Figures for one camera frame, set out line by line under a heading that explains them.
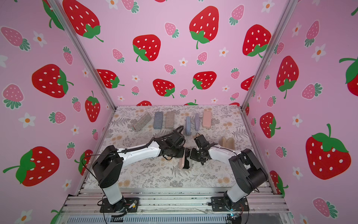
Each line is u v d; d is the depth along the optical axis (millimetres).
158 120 1104
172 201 762
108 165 473
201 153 680
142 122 1045
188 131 1005
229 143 983
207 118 1138
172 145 674
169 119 1108
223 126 1080
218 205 728
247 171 454
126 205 724
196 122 1047
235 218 715
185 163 818
